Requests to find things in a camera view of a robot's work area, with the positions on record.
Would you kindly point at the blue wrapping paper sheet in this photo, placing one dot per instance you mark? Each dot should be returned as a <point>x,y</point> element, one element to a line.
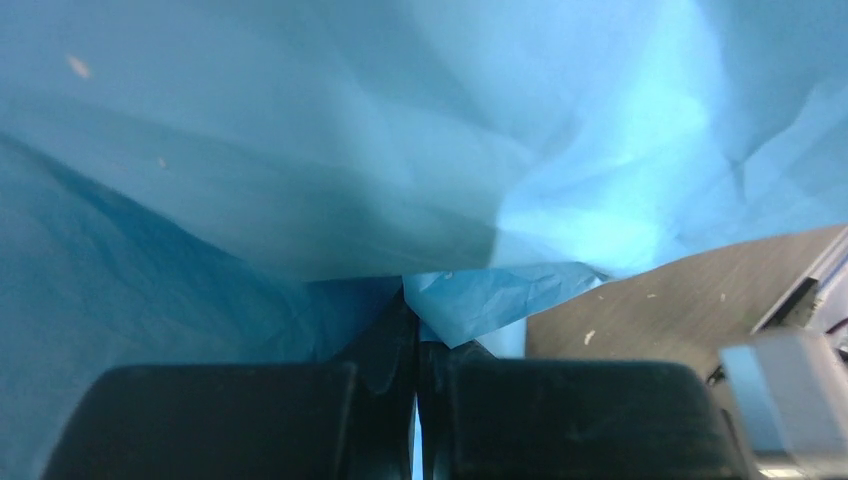
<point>249,181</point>

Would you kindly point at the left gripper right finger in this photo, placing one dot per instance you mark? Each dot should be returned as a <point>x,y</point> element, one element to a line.
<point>489,418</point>

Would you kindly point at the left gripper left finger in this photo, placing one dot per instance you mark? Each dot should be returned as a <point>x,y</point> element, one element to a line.
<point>347,418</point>

